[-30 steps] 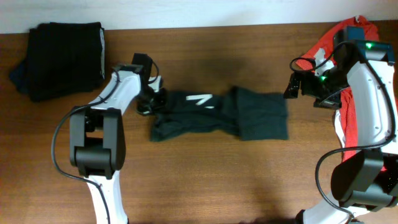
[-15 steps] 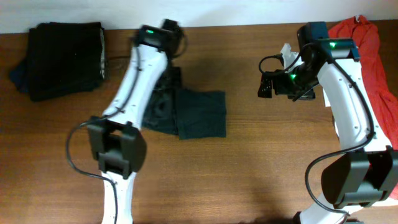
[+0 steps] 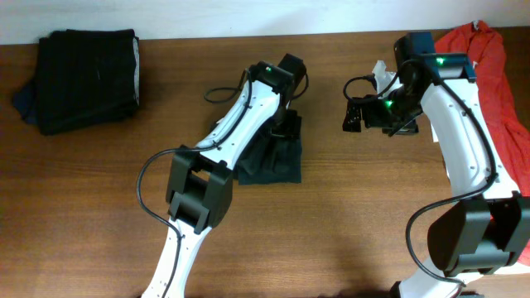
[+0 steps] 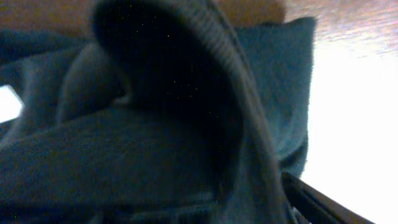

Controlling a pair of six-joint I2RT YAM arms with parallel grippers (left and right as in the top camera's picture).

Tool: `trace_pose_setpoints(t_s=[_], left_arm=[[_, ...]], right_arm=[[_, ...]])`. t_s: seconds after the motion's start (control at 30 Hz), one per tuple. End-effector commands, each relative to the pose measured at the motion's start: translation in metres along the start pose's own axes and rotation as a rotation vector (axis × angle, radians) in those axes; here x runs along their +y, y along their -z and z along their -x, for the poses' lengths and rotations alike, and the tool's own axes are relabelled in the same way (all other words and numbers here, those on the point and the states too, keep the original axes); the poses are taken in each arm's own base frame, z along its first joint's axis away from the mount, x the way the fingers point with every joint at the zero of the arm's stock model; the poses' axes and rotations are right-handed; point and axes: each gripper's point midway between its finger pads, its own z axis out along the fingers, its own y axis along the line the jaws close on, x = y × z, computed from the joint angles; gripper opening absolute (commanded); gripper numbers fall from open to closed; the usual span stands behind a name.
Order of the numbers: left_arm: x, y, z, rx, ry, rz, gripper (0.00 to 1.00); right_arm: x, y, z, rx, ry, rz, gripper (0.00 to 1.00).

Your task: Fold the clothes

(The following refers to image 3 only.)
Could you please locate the dark green t-shirt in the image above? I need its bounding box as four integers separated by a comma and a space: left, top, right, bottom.
234, 120, 302, 185

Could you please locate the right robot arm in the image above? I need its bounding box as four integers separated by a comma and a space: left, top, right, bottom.
343, 52, 529, 297

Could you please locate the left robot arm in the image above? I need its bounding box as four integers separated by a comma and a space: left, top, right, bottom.
142, 55, 309, 297

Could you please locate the folded black clothes stack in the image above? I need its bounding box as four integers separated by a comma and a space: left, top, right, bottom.
12, 29, 140, 136

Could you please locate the red t-shirt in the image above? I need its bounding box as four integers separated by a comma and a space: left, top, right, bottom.
434, 21, 530, 266

